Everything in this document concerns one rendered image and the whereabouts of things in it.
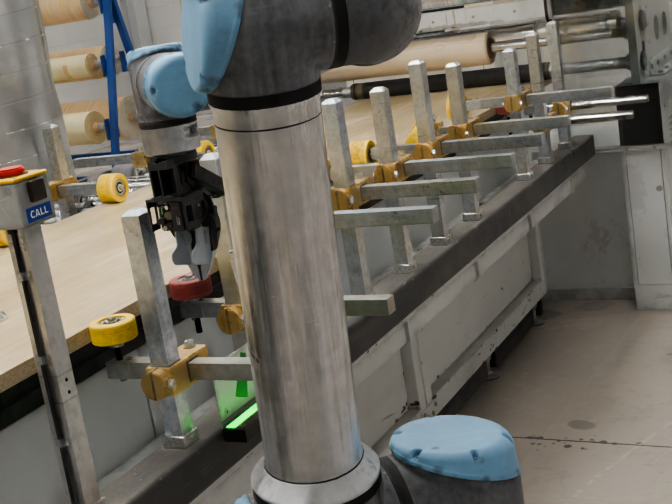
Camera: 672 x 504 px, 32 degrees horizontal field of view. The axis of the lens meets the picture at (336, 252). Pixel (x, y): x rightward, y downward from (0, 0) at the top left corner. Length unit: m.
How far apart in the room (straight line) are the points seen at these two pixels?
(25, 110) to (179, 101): 4.46
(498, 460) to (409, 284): 1.40
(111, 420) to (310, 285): 1.03
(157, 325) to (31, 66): 4.30
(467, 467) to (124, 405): 0.98
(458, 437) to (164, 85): 0.65
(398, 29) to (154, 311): 0.87
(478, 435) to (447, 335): 2.31
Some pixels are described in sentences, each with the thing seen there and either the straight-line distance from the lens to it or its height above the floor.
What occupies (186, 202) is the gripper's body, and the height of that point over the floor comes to 1.12.
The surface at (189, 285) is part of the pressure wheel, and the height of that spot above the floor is 0.90.
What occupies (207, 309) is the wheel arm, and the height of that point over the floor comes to 0.85.
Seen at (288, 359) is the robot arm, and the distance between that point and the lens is 1.24.
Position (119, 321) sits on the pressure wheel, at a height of 0.91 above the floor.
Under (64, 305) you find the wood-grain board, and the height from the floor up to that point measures 0.90.
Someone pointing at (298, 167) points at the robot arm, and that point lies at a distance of 1.17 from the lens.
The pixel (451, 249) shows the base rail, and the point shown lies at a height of 0.69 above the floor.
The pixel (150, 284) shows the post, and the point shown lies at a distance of 1.91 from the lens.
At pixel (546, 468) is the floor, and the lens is 3.38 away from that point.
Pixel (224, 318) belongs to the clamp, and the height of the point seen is 0.85.
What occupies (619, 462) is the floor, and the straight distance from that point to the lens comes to 3.38.
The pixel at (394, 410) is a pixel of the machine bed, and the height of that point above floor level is 0.21.
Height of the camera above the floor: 1.42
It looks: 13 degrees down
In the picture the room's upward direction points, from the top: 9 degrees counter-clockwise
